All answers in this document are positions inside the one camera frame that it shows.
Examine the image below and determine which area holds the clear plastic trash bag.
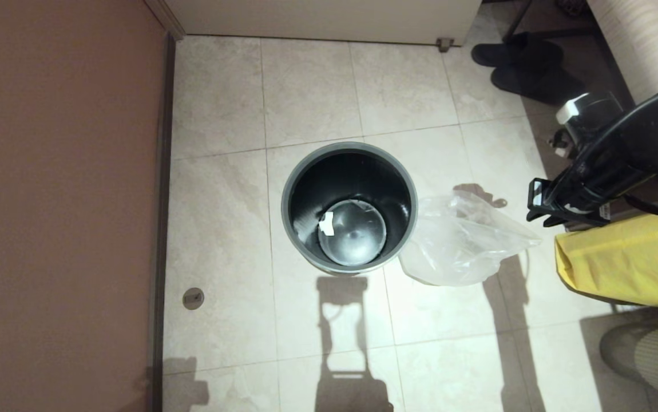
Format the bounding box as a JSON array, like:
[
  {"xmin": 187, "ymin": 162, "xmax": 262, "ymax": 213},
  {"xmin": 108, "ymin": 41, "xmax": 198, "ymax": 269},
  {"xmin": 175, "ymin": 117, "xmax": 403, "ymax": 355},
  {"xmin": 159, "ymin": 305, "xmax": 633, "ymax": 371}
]
[{"xmin": 398, "ymin": 192, "xmax": 542, "ymax": 287}]

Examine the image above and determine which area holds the yellow cloth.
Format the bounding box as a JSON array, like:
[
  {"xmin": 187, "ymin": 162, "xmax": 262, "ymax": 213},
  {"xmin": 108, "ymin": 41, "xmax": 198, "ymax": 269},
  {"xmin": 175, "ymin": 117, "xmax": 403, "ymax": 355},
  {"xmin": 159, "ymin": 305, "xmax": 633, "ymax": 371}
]
[{"xmin": 554, "ymin": 200, "xmax": 658, "ymax": 310}]

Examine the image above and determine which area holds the grey round trash bin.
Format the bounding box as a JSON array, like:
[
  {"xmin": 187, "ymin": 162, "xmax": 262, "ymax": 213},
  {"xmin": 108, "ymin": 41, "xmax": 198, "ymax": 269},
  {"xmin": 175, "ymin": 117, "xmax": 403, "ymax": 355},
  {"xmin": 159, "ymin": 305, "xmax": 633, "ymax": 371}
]
[{"xmin": 281, "ymin": 142, "xmax": 419, "ymax": 276}]

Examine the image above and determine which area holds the black slipper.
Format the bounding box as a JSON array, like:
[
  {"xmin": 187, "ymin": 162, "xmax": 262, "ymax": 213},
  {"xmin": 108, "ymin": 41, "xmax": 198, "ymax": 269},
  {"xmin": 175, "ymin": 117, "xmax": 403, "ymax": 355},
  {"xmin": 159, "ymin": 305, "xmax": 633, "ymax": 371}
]
[
  {"xmin": 470, "ymin": 33, "xmax": 564, "ymax": 70},
  {"xmin": 490, "ymin": 64, "xmax": 586, "ymax": 106}
]

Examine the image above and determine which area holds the thin dark metal leg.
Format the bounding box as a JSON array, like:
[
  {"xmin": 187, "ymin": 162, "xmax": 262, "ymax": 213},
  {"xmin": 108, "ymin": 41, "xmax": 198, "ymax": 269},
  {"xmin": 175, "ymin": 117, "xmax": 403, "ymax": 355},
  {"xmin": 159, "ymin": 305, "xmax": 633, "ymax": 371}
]
[{"xmin": 501, "ymin": 0, "xmax": 536, "ymax": 39}]

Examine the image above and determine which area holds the white door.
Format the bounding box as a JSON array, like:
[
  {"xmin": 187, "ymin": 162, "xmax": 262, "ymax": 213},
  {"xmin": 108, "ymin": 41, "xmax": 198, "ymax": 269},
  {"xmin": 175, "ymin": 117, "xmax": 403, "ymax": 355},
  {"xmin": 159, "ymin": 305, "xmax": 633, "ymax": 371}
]
[{"xmin": 163, "ymin": 0, "xmax": 483, "ymax": 46}]

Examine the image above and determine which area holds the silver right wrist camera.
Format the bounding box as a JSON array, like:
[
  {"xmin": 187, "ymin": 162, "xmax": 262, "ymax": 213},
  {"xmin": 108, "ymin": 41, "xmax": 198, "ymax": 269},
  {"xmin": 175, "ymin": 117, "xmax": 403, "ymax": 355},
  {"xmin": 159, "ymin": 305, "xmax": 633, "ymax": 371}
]
[{"xmin": 548, "ymin": 129, "xmax": 574, "ymax": 161}]

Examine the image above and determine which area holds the white door frame trim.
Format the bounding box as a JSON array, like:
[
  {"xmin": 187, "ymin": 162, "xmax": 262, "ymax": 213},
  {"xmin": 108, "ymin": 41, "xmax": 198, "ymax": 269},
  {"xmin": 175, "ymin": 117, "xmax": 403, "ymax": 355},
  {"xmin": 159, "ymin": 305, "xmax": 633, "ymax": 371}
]
[{"xmin": 145, "ymin": 0, "xmax": 187, "ymax": 41}]

